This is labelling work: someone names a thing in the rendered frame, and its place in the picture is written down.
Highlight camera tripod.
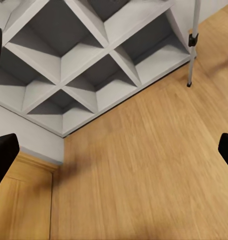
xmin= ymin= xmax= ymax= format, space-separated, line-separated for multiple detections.
xmin=187 ymin=0 xmax=201 ymax=87

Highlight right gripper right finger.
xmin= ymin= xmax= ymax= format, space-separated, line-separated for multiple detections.
xmin=218 ymin=133 xmax=228 ymax=165

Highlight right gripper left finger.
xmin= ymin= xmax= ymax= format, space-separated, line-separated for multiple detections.
xmin=0 ymin=133 xmax=20 ymax=183

